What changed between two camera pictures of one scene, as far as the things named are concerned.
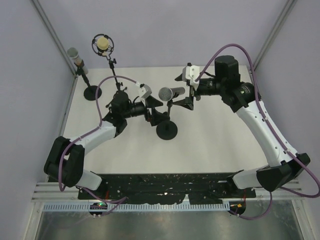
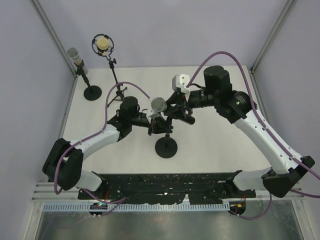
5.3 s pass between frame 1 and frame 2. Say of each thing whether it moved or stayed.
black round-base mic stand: moved
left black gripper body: moved
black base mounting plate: stayed
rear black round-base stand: stayed
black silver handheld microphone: moved
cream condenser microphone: stayed
